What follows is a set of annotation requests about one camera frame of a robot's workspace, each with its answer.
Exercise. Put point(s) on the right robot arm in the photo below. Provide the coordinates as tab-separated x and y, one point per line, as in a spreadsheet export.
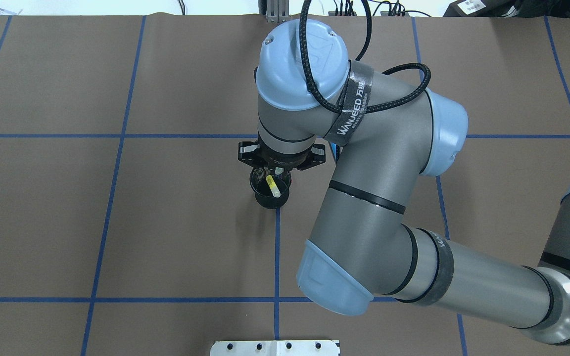
392	130

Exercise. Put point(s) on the yellow highlighter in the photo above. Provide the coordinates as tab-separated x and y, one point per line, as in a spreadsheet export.
273	186

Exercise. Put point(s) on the aluminium frame post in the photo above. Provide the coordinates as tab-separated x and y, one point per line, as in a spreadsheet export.
275	11

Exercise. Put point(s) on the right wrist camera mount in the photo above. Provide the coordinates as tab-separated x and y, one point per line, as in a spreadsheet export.
258	155

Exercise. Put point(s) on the usb hub with cables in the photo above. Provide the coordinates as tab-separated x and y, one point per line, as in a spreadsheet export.
434	8

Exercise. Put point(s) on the black mesh pen cup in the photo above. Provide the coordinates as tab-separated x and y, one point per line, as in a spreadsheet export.
261	190

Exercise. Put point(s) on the white camera stand base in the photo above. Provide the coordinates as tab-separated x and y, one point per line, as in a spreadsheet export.
276	348

